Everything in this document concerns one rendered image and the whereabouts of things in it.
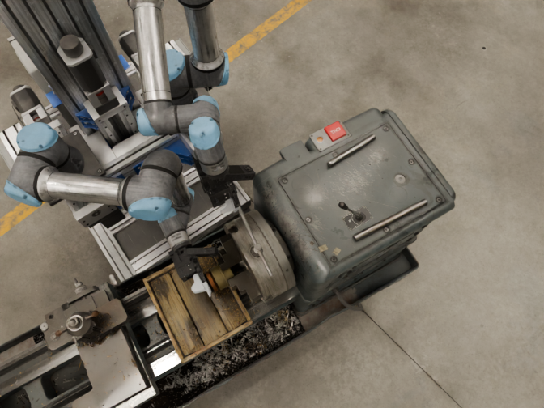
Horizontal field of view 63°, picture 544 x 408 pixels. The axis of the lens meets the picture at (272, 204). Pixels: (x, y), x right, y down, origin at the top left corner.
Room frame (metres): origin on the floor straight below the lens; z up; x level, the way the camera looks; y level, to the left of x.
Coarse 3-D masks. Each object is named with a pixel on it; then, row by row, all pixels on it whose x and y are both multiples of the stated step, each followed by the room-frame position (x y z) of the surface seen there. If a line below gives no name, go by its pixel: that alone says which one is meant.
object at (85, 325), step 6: (78, 312) 0.16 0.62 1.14; (84, 312) 0.16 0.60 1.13; (84, 318) 0.14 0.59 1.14; (90, 318) 0.14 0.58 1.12; (66, 324) 0.12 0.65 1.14; (84, 324) 0.12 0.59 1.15; (90, 324) 0.12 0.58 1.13; (72, 330) 0.10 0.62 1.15; (78, 330) 0.10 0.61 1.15; (84, 330) 0.10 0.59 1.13
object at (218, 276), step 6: (210, 270) 0.32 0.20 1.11; (216, 270) 0.32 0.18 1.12; (222, 270) 0.32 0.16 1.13; (228, 270) 0.33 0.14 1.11; (204, 276) 0.30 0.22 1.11; (210, 276) 0.30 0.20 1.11; (216, 276) 0.30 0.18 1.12; (222, 276) 0.31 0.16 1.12; (228, 276) 0.31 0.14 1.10; (210, 282) 0.28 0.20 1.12; (216, 282) 0.29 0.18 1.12; (222, 282) 0.29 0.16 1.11; (210, 288) 0.26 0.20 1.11; (216, 288) 0.27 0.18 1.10; (222, 288) 0.27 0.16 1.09
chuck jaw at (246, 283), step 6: (246, 270) 0.33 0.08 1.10; (240, 276) 0.31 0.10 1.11; (246, 276) 0.31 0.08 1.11; (228, 282) 0.29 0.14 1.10; (234, 282) 0.29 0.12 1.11; (240, 282) 0.29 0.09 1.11; (246, 282) 0.29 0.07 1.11; (252, 282) 0.29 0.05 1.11; (234, 288) 0.27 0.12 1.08; (240, 288) 0.27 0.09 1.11; (246, 288) 0.27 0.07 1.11; (252, 288) 0.27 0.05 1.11; (252, 294) 0.25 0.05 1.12; (258, 294) 0.25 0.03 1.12; (252, 300) 0.23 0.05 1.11
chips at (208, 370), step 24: (216, 240) 0.59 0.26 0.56; (288, 312) 0.26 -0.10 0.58; (240, 336) 0.15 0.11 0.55; (264, 336) 0.15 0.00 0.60; (288, 336) 0.16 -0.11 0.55; (192, 360) 0.04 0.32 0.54; (216, 360) 0.04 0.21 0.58; (240, 360) 0.05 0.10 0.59; (168, 384) -0.06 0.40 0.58; (192, 384) -0.06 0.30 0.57; (216, 384) -0.06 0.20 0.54
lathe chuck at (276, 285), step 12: (240, 216) 0.52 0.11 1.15; (228, 228) 0.46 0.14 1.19; (240, 228) 0.45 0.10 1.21; (252, 228) 0.45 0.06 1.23; (240, 240) 0.40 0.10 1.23; (264, 240) 0.41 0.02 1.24; (240, 252) 0.37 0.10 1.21; (264, 252) 0.37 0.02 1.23; (252, 264) 0.33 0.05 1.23; (276, 264) 0.34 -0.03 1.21; (252, 276) 0.31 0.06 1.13; (264, 276) 0.30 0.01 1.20; (276, 276) 0.30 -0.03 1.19; (264, 288) 0.26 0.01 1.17; (276, 288) 0.27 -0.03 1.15; (264, 300) 0.24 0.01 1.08
